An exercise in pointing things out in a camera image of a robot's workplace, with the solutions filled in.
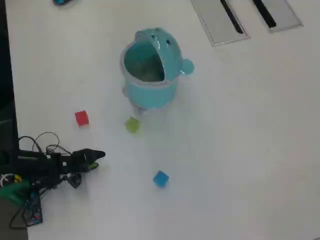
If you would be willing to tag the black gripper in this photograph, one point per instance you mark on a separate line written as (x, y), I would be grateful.
(71, 163)

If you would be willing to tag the red cube block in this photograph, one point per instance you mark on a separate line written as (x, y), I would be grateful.
(82, 118)

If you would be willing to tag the green cube block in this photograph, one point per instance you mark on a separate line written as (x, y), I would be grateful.
(132, 124)

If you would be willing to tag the blue cube block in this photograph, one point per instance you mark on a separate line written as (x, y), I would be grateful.
(160, 178)

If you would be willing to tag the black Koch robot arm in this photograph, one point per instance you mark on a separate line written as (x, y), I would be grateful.
(32, 162)

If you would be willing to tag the teal cartoon animal bin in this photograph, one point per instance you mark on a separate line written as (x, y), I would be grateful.
(150, 92)

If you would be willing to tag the blue controller circuit board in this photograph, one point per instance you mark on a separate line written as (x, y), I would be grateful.
(33, 210)

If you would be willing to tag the green table clamp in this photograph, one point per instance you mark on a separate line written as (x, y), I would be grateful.
(12, 192)

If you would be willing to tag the black and teal device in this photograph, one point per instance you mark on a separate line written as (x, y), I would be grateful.
(60, 2)

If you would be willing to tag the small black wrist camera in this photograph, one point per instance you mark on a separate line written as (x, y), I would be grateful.
(75, 180)

